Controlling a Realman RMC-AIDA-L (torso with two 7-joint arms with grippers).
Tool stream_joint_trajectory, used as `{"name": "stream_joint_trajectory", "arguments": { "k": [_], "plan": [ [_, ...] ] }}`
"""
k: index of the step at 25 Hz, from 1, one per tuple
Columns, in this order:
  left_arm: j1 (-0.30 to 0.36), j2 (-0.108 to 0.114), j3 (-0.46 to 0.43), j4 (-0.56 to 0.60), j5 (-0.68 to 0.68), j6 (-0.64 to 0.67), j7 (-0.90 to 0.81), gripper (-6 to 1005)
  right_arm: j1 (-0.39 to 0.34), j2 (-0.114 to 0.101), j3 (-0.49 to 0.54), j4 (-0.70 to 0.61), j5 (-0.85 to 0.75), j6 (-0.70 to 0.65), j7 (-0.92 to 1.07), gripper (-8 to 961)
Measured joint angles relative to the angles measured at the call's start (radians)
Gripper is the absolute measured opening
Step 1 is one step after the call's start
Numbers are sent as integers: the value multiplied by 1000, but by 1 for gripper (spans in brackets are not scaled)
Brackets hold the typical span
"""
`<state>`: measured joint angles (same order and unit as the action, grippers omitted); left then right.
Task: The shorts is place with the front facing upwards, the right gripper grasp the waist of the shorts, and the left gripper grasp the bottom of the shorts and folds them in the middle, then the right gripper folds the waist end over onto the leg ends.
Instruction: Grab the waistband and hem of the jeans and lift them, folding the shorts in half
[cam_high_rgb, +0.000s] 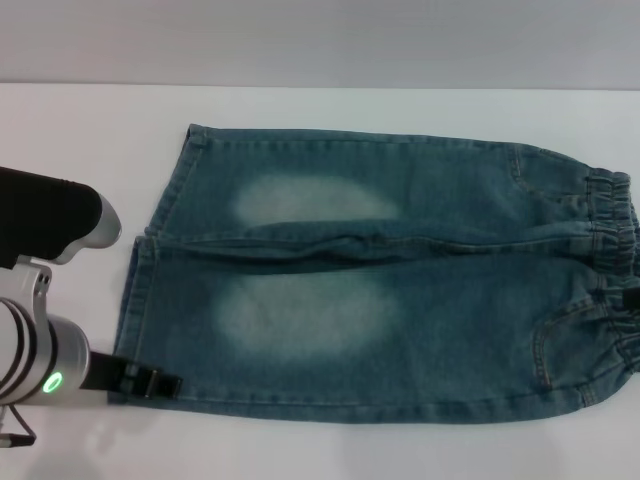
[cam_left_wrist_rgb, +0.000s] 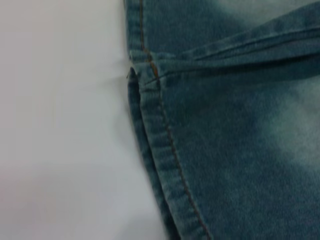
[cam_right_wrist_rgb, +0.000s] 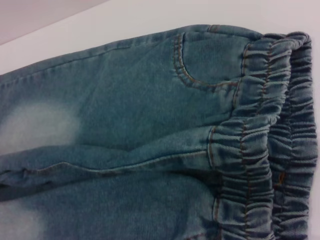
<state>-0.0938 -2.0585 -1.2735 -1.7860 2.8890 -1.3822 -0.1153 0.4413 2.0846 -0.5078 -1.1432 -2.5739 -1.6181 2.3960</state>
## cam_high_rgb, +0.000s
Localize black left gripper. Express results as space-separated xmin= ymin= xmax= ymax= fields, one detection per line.
xmin=88 ymin=352 xmax=184 ymax=400

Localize blue denim shorts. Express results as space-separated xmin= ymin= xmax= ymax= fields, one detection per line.
xmin=107 ymin=123 xmax=640 ymax=425

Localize left arm connector cable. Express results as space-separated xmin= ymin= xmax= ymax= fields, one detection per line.
xmin=0 ymin=403 xmax=37 ymax=449

